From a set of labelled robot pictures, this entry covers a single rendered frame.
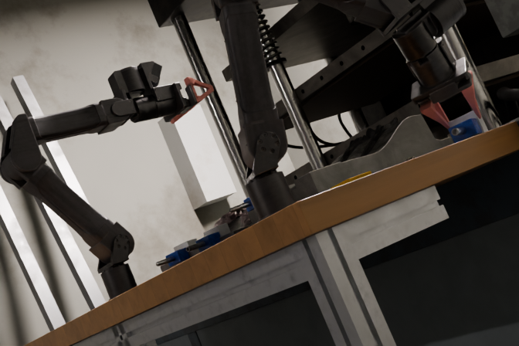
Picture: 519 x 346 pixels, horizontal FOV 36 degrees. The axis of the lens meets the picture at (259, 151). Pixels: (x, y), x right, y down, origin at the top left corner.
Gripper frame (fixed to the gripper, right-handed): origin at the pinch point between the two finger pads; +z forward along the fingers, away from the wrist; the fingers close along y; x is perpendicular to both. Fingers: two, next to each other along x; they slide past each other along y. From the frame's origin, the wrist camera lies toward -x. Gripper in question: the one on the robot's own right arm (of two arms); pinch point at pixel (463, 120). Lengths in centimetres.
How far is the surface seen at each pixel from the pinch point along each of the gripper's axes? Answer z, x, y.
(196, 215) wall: 101, -260, 222
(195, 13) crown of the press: -14, -173, 107
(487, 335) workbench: 27.3, 21.7, 10.7
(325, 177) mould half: 3.7, -11.7, 32.5
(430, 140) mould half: 18.2, -37.1, 16.9
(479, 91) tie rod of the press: 30, -76, 9
